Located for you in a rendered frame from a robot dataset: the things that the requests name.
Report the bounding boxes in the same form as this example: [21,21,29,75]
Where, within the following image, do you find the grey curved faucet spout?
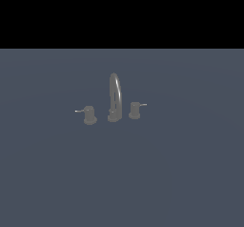
[107,72,124,123]

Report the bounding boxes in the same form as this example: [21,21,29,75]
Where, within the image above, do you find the grey faucet handle with lever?
[128,101,148,120]
[74,105,98,126]

